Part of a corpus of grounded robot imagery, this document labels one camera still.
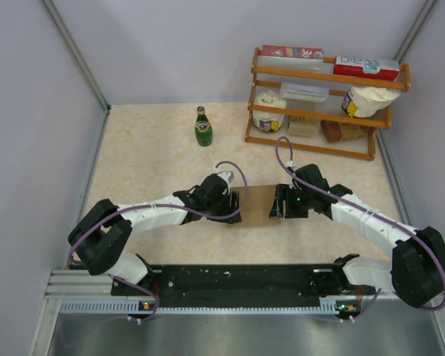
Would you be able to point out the right aluminium frame post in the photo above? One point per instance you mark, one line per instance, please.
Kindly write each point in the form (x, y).
(418, 25)

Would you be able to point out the green glass bottle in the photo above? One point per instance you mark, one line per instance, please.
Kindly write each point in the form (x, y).
(203, 129)

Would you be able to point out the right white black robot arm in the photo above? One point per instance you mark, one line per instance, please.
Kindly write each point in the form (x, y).
(414, 269)

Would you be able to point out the red white box right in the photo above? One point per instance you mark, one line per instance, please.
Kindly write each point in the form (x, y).
(366, 68)

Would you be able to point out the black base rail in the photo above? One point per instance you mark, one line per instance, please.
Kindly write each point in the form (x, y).
(234, 286)

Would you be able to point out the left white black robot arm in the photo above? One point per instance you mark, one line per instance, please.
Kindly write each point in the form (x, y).
(99, 239)

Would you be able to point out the tan cardboard block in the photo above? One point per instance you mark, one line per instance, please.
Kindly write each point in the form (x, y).
(302, 126)

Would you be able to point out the large white bag right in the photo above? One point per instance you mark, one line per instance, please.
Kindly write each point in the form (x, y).
(364, 102)

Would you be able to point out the brown brick block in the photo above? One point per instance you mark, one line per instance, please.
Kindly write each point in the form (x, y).
(331, 130)

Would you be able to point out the brown cardboard box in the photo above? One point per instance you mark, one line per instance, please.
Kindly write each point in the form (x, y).
(255, 213)

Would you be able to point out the wooden shelf rack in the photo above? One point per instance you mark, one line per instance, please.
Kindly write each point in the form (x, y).
(264, 77)

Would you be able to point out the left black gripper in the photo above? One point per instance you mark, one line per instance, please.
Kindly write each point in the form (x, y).
(233, 204)

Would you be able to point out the red foil box left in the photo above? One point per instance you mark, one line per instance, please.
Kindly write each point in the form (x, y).
(301, 53)

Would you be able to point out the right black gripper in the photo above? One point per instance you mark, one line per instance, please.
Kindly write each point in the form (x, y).
(284, 192)

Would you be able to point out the aluminium corner frame post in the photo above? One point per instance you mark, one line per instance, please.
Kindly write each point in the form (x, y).
(75, 53)

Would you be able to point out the clear plastic container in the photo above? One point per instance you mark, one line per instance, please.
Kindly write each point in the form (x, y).
(303, 92)

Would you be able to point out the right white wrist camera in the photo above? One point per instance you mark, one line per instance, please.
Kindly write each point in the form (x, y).
(291, 172)

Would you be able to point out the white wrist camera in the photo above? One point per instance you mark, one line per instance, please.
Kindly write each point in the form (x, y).
(227, 176)
(291, 172)

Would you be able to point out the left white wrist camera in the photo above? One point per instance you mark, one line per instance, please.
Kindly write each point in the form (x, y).
(227, 176)

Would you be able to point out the crumpled brown paper bag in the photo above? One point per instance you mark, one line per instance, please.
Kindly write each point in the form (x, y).
(351, 131)

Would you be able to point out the white bag left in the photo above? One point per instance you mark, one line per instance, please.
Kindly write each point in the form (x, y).
(265, 120)

